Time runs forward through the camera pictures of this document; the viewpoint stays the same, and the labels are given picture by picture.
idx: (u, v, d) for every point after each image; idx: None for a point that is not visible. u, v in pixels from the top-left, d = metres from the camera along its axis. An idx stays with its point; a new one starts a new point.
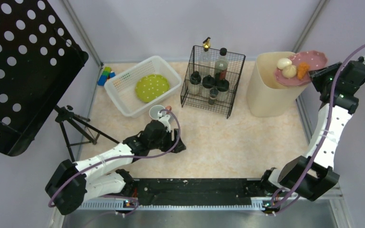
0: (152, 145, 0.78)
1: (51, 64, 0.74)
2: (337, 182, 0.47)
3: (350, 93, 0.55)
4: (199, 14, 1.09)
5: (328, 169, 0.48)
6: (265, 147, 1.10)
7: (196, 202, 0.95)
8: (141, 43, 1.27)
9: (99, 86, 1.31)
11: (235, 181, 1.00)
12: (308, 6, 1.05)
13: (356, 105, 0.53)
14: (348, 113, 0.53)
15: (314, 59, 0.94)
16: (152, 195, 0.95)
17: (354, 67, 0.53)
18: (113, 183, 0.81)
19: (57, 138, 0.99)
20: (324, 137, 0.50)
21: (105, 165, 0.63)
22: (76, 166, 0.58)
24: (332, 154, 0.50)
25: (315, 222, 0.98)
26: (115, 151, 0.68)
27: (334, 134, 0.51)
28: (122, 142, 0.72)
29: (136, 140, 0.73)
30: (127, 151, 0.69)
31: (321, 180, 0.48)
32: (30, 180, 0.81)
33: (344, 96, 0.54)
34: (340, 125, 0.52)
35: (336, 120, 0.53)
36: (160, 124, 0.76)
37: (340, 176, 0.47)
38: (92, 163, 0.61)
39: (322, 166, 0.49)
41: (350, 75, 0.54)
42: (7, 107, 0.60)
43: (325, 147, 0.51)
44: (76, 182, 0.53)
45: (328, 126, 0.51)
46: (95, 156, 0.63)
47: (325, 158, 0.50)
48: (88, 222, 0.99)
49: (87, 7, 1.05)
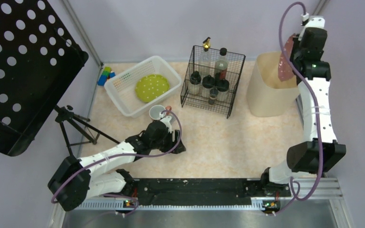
0: (155, 144, 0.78)
1: (51, 64, 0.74)
2: (345, 151, 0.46)
3: (317, 59, 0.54)
4: (199, 14, 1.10)
5: (333, 143, 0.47)
6: (265, 147, 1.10)
7: (196, 202, 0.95)
8: (142, 43, 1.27)
9: (99, 85, 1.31)
11: (235, 181, 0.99)
12: (307, 6, 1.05)
13: (330, 68, 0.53)
14: (326, 80, 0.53)
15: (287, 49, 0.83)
16: (152, 195, 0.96)
17: (312, 33, 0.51)
18: (114, 181, 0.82)
19: (57, 138, 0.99)
20: (318, 113, 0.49)
21: (109, 161, 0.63)
22: (81, 162, 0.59)
24: (331, 126, 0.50)
25: (315, 222, 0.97)
26: (118, 149, 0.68)
27: (325, 108, 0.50)
28: (125, 139, 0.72)
29: (138, 139, 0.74)
30: (129, 149, 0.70)
31: (332, 155, 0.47)
32: (30, 180, 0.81)
33: (316, 65, 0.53)
34: (325, 95, 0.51)
35: (319, 92, 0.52)
36: (161, 124, 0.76)
37: (345, 146, 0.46)
38: (96, 159, 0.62)
39: (326, 141, 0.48)
41: (311, 41, 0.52)
42: (7, 107, 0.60)
43: (322, 122, 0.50)
44: (81, 178, 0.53)
45: (316, 102, 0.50)
46: (99, 153, 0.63)
47: (326, 134, 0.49)
48: (88, 222, 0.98)
49: (87, 7, 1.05)
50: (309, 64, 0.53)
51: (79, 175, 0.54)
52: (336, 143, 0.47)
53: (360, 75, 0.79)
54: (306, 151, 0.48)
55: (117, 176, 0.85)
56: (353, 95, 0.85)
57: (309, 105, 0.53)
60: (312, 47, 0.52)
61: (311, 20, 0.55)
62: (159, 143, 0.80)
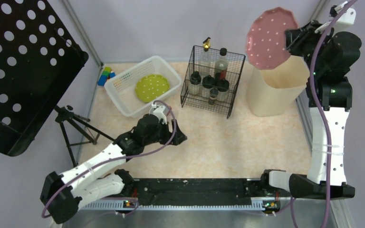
0: (148, 141, 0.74)
1: (51, 64, 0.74)
2: (353, 194, 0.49)
3: (338, 80, 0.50)
4: (199, 14, 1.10)
5: (343, 185, 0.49)
6: (265, 147, 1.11)
7: (196, 202, 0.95)
8: (142, 43, 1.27)
9: (99, 86, 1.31)
11: (235, 181, 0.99)
12: (308, 6, 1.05)
13: (351, 94, 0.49)
14: (346, 110, 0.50)
15: (287, 23, 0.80)
16: (152, 195, 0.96)
17: (344, 51, 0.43)
18: (111, 185, 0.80)
19: (57, 138, 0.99)
20: (330, 155, 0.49)
21: (94, 172, 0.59)
22: (63, 177, 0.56)
24: (341, 166, 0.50)
25: (316, 222, 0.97)
26: (104, 156, 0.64)
27: (339, 147, 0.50)
28: (112, 141, 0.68)
29: (128, 138, 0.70)
30: (117, 152, 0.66)
31: (340, 197, 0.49)
32: (30, 180, 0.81)
33: (335, 91, 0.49)
34: (340, 129, 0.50)
35: (334, 125, 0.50)
36: (153, 120, 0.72)
37: (353, 189, 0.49)
38: (79, 172, 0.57)
39: (336, 185, 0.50)
41: (337, 60, 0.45)
42: (7, 107, 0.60)
43: (334, 164, 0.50)
44: (62, 195, 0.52)
45: (330, 141, 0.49)
46: (82, 164, 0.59)
47: (337, 176, 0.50)
48: (88, 222, 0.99)
49: (87, 8, 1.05)
50: (327, 89, 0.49)
51: (61, 193, 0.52)
52: (344, 187, 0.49)
53: None
54: (313, 194, 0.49)
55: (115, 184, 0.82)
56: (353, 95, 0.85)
57: (321, 140, 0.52)
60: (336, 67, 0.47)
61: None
62: (154, 139, 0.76)
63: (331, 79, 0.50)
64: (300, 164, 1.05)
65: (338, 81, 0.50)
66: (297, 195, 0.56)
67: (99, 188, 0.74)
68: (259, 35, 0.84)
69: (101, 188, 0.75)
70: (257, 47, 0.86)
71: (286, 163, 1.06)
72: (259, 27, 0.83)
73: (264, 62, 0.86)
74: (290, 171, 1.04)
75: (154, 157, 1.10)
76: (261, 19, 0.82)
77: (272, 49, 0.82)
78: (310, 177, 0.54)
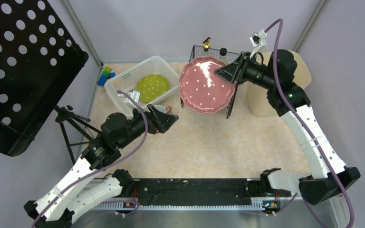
0: (123, 143, 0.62)
1: (51, 64, 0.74)
2: (359, 173, 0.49)
3: (289, 87, 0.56)
4: (199, 14, 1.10)
5: (347, 169, 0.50)
6: (265, 147, 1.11)
7: (196, 202, 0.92)
8: (141, 43, 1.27)
9: (99, 85, 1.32)
11: (235, 181, 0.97)
12: (308, 6, 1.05)
13: (305, 94, 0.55)
14: (308, 106, 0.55)
15: (211, 66, 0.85)
16: (152, 195, 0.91)
17: (285, 64, 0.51)
18: (107, 191, 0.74)
19: (57, 138, 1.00)
20: (319, 146, 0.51)
21: (65, 196, 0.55)
22: (36, 207, 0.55)
24: (334, 153, 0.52)
25: (316, 222, 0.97)
26: (73, 175, 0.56)
27: (322, 136, 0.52)
28: (80, 156, 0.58)
29: (97, 147, 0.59)
30: (86, 167, 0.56)
31: (350, 182, 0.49)
32: (30, 180, 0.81)
33: (292, 96, 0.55)
34: (313, 122, 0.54)
35: (306, 120, 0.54)
36: (120, 121, 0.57)
37: (356, 168, 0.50)
38: (51, 199, 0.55)
39: (340, 172, 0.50)
41: (282, 72, 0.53)
42: (7, 107, 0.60)
43: (327, 154, 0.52)
44: (40, 225, 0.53)
45: (312, 135, 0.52)
46: (52, 188, 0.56)
47: (336, 163, 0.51)
48: (88, 222, 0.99)
49: (87, 8, 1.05)
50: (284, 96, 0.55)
51: (38, 223, 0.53)
52: (348, 170, 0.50)
53: (362, 76, 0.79)
54: (328, 190, 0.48)
55: (111, 188, 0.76)
56: (352, 95, 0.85)
57: (304, 137, 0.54)
60: (285, 79, 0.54)
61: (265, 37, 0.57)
62: (132, 137, 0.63)
63: (283, 88, 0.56)
64: (300, 164, 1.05)
65: (290, 86, 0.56)
66: (314, 202, 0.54)
67: (93, 197, 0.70)
68: (189, 90, 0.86)
69: (96, 196, 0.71)
70: (195, 98, 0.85)
71: (286, 163, 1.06)
72: (187, 82, 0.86)
73: (209, 106, 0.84)
74: (290, 170, 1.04)
75: (154, 157, 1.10)
76: (183, 74, 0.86)
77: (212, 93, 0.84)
78: (316, 176, 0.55)
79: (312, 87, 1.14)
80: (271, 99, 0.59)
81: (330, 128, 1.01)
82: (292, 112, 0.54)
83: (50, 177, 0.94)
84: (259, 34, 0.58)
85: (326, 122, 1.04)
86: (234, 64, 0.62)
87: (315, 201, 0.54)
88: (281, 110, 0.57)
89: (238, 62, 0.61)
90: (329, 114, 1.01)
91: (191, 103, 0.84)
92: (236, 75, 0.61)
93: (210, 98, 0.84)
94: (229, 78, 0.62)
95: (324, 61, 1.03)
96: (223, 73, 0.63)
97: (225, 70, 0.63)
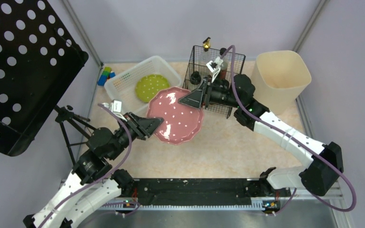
0: (113, 155, 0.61)
1: (51, 64, 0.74)
2: (337, 146, 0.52)
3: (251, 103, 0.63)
4: (199, 14, 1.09)
5: (325, 146, 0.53)
6: (265, 147, 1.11)
7: (195, 202, 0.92)
8: (142, 43, 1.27)
9: (99, 85, 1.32)
11: (235, 181, 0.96)
12: (308, 6, 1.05)
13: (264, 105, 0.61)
14: (268, 112, 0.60)
15: (176, 94, 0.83)
16: (152, 195, 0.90)
17: (245, 90, 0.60)
18: (105, 195, 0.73)
19: (57, 138, 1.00)
20: (292, 137, 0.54)
21: (59, 211, 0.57)
22: (34, 222, 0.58)
24: (308, 137, 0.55)
25: (315, 222, 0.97)
26: (65, 190, 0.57)
27: (290, 129, 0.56)
28: (71, 171, 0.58)
29: (86, 162, 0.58)
30: (77, 184, 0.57)
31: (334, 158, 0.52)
32: (29, 180, 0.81)
33: (252, 110, 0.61)
34: (281, 121, 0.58)
35: (273, 123, 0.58)
36: (105, 136, 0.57)
37: (333, 142, 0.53)
38: (47, 213, 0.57)
39: (321, 152, 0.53)
41: (244, 96, 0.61)
42: (7, 107, 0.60)
43: (303, 140, 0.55)
44: None
45: (282, 132, 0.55)
46: (48, 204, 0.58)
47: (315, 145, 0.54)
48: (88, 222, 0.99)
49: (86, 8, 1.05)
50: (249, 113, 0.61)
51: None
52: (327, 147, 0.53)
53: (362, 75, 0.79)
54: (321, 169, 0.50)
55: (110, 192, 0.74)
56: (351, 95, 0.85)
57: (278, 137, 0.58)
60: (247, 99, 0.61)
61: (221, 62, 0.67)
62: (121, 148, 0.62)
63: (245, 105, 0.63)
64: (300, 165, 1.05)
65: (251, 101, 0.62)
66: (321, 192, 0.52)
67: (91, 204, 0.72)
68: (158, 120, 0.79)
69: (94, 202, 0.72)
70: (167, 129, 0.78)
71: (286, 162, 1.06)
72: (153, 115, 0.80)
73: (185, 134, 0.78)
74: None
75: (154, 157, 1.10)
76: (149, 110, 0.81)
77: (182, 120, 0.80)
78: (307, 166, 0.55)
79: (312, 87, 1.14)
80: (238, 118, 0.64)
81: (330, 128, 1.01)
82: (258, 122, 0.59)
83: (50, 177, 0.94)
84: (215, 61, 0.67)
85: (326, 122, 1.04)
86: (198, 92, 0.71)
87: (322, 190, 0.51)
88: (251, 124, 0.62)
89: (202, 90, 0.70)
90: (329, 114, 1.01)
91: (165, 138, 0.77)
92: (202, 100, 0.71)
93: (184, 126, 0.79)
94: (196, 103, 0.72)
95: (324, 61, 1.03)
96: (188, 100, 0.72)
97: (190, 98, 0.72)
